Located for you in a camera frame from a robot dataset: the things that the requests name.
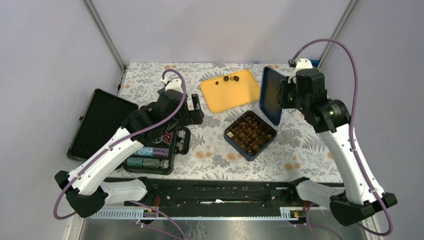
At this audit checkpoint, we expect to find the blue tin lid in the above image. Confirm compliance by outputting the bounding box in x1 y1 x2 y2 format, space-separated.
259 66 287 126

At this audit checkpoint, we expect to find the blue tin with brown insert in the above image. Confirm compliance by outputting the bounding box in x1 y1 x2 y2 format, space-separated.
224 110 277 162

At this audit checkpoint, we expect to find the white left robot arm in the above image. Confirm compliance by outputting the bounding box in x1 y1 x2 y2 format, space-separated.
53 86 199 220

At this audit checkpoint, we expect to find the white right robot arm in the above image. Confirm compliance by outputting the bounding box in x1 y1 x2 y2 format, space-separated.
275 68 398 226

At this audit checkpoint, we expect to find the blue clamp at corner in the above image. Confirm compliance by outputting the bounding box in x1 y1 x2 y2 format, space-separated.
310 60 320 68

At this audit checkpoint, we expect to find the yellow plastic tray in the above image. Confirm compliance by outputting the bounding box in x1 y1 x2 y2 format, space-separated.
199 69 261 113

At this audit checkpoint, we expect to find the pile of dark chocolates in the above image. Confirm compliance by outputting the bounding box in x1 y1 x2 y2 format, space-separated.
223 75 240 82

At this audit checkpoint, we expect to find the black poker chip case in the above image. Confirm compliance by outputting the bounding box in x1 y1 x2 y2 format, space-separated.
66 88 191 175

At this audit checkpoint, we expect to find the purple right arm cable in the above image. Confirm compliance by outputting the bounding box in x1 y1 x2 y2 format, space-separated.
288 38 394 240

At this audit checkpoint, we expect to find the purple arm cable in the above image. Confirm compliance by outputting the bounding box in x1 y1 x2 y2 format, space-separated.
52 69 188 240
288 38 394 240

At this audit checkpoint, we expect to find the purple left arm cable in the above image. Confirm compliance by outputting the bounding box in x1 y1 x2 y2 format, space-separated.
52 69 188 240

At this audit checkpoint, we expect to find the grey cable duct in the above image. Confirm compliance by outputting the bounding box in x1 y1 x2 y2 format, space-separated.
89 207 299 221

